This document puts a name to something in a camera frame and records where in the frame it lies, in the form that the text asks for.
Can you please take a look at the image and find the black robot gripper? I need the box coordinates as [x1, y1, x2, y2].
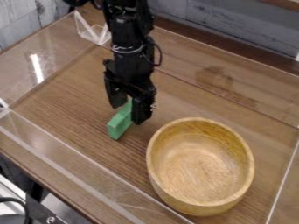
[102, 43, 157, 124]

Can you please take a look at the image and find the green rectangular block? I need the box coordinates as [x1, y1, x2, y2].
[106, 101, 132, 140]

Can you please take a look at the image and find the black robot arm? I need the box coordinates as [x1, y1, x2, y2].
[61, 0, 160, 124]

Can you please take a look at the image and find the brown wooden bowl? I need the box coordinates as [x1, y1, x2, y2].
[145, 117, 254, 216]

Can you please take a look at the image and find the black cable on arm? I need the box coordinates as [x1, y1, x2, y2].
[144, 38, 164, 68]

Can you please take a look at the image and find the clear acrylic corner bracket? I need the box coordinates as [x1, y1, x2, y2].
[73, 11, 110, 46]

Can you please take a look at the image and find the black metal table frame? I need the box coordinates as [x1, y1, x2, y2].
[0, 156, 69, 224]

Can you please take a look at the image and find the black floor cable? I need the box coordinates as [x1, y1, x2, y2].
[0, 197, 33, 224]

